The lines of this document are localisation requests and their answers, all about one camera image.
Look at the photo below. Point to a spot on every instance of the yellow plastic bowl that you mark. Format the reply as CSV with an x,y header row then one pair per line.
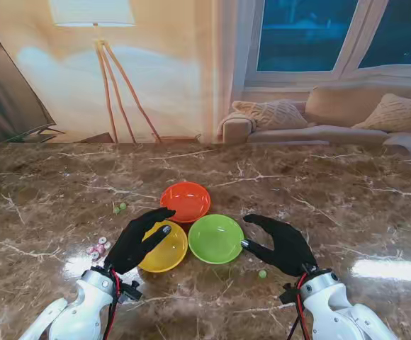
x,y
166,255

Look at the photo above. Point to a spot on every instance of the orange plastic bowl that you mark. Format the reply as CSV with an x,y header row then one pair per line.
x,y
186,203

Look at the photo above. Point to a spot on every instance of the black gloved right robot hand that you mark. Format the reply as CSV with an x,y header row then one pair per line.
x,y
290,248

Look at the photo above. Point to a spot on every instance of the green plastic bowl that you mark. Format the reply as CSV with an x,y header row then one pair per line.
x,y
216,241

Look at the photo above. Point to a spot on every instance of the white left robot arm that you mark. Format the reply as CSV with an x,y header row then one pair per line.
x,y
81,311

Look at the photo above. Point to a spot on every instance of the beige sofa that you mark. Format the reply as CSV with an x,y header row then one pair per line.
x,y
333,134

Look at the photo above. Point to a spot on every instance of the sheer cream curtain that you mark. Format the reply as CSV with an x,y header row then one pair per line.
x,y
223,71

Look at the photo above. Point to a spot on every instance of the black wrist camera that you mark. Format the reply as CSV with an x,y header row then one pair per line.
x,y
131,292
290,294

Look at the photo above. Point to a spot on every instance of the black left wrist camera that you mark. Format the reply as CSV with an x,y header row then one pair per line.
x,y
131,292

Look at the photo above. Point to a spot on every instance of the dark flat screen television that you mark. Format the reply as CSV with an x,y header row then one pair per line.
x,y
0,88

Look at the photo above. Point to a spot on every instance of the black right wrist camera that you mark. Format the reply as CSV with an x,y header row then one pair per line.
x,y
290,294

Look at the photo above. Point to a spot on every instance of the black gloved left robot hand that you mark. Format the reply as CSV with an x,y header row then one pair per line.
x,y
127,244

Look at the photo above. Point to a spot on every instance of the cream knitted pillow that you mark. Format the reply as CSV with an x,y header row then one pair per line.
x,y
397,113
269,115

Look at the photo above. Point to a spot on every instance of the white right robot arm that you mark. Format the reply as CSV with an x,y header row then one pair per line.
x,y
336,311

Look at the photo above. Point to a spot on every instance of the white framed window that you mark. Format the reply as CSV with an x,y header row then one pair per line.
x,y
297,35

